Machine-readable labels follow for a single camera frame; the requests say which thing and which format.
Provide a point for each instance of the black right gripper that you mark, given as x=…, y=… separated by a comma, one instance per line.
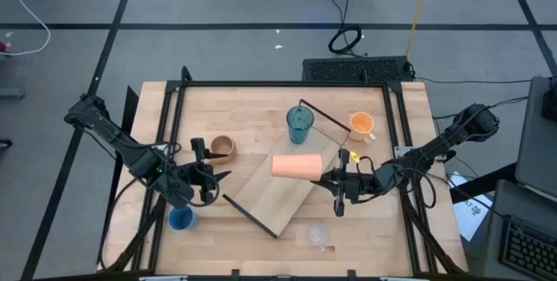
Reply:
x=357, y=185

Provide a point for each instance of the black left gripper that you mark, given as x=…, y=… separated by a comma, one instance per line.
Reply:
x=196, y=176

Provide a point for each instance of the wooden bowl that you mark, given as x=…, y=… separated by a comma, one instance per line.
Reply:
x=224, y=146

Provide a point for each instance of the tall peach orange tumbler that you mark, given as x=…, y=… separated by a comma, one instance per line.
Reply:
x=296, y=167

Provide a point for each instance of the clear glass mug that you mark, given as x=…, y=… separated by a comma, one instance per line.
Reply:
x=317, y=234

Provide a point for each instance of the orange mug white rim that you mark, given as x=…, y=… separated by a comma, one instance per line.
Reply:
x=362, y=125

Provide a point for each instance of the blue plastic cup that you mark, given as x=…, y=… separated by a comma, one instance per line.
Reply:
x=182, y=219

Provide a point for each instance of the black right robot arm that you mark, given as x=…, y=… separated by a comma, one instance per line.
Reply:
x=439, y=146

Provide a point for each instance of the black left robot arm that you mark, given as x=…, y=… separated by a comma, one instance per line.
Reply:
x=109, y=135

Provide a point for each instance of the small yellow tag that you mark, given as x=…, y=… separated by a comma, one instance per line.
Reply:
x=354, y=156

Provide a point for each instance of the white paper sheet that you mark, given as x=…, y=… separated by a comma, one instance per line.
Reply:
x=472, y=216

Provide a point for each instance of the grey desk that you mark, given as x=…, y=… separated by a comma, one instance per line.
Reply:
x=500, y=202

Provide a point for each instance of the grey equipment case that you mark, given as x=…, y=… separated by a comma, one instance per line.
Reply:
x=533, y=142

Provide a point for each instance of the black keyboard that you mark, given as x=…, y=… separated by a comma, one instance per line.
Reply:
x=528, y=246

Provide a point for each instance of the wooden shelf black metal frame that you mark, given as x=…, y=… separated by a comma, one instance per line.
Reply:
x=278, y=194

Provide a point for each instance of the black metal table frame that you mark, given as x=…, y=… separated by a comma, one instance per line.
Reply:
x=283, y=84

